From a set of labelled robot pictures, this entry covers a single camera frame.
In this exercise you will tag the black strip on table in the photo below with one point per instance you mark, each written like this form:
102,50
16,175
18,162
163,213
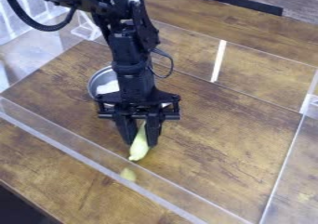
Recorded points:
261,7

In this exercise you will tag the white red mushroom toy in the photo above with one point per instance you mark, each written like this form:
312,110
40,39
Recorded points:
107,88

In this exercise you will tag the small silver metal pot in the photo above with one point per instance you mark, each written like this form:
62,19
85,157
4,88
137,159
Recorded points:
103,76

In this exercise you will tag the green handled metal spoon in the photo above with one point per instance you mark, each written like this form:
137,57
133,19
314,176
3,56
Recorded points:
139,149

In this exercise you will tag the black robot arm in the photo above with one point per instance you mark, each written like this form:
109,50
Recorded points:
133,39

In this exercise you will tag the clear acrylic enclosure wall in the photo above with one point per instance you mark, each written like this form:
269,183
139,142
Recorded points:
179,200

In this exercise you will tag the clear acrylic bracket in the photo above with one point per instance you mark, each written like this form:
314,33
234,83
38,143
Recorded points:
87,30

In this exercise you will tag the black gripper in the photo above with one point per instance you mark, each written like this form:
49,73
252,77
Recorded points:
138,101

